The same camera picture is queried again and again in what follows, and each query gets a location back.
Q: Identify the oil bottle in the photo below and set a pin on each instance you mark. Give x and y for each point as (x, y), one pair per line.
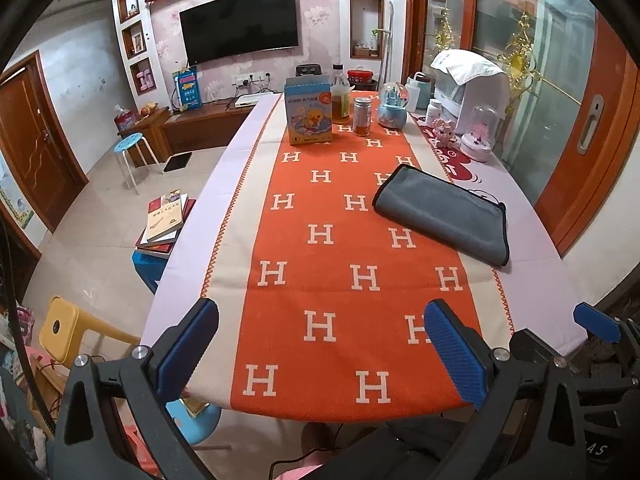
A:
(341, 100)

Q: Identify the orange printed table runner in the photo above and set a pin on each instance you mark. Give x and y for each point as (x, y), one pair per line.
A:
(345, 260)

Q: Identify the wooden door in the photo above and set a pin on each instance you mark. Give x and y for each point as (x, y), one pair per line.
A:
(35, 145)

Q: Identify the blue plastic stool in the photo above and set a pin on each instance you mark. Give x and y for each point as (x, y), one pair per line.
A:
(147, 267)

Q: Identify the white set-top box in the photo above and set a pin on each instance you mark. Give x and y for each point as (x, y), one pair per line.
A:
(250, 100)

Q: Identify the blue snow globe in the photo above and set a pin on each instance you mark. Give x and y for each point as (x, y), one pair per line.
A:
(393, 107)

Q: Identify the white water purifier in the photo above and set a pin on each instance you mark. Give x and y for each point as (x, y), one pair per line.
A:
(475, 97)

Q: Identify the pink toy figure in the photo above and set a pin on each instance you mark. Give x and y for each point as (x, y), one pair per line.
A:
(445, 132)

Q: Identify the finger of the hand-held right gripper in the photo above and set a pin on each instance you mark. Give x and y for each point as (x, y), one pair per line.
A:
(597, 321)

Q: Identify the stack of books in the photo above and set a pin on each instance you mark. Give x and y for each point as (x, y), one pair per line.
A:
(165, 220)

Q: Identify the glass dome ornament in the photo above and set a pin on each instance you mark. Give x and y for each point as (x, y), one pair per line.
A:
(477, 135)

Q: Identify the flat screen television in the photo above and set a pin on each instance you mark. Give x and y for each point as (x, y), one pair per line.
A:
(240, 27)

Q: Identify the white pill bottle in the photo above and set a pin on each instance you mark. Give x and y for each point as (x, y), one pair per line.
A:
(435, 112)

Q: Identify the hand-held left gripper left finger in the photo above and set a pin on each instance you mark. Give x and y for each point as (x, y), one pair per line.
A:
(187, 347)

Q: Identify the red pot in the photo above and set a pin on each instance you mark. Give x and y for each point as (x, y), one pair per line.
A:
(361, 80)

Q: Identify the black floor mat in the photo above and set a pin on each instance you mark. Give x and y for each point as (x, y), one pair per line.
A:
(178, 162)

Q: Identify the black appliance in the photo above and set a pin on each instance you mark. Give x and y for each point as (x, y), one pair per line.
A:
(310, 70)

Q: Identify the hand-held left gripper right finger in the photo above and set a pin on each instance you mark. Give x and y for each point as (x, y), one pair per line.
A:
(455, 355)

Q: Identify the spice jar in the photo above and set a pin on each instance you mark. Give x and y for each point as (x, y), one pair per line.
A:
(362, 117)

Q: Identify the white stool with blue seat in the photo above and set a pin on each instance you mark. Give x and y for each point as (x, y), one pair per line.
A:
(128, 142)

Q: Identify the teal plastic jug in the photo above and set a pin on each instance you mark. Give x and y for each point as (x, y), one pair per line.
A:
(420, 92)

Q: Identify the wooden television cabinet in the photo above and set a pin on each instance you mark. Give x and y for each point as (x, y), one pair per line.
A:
(200, 125)

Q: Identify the yellow chair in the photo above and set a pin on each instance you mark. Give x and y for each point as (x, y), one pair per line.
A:
(65, 327)

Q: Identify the light blue round stool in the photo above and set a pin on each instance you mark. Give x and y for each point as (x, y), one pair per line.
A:
(195, 417)

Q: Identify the blue duck print carton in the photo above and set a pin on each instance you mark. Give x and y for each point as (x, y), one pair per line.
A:
(310, 112)

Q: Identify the white cloth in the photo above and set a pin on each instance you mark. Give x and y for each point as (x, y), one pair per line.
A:
(465, 67)

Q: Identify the grey towel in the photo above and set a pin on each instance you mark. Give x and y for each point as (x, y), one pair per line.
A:
(440, 215)

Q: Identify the red tissue pack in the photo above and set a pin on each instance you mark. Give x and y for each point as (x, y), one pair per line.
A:
(126, 120)

